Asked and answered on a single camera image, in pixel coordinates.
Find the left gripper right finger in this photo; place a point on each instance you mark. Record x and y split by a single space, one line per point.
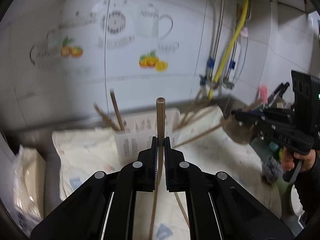
180 175

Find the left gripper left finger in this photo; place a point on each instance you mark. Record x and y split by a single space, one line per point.
141 175

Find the wooden chopstick diagonal long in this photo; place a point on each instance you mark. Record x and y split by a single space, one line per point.
182 208

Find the beige house-shaped utensil holder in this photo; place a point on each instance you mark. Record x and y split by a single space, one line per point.
140 128

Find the knitted dark blue cloth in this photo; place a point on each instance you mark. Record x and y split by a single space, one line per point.
271 171

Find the metal bowl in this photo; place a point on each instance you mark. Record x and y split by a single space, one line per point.
239 132

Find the chopstick in holder right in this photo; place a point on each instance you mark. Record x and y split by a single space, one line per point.
189 113

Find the chopstick in holder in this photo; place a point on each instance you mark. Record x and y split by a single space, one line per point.
105 118
189 113

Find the chopstick in holder left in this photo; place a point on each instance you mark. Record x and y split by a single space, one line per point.
105 118

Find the bagged stack of paper napkins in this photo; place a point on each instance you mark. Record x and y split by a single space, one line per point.
28 184

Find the blue handled water valve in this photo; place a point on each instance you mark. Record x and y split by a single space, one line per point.
207 78

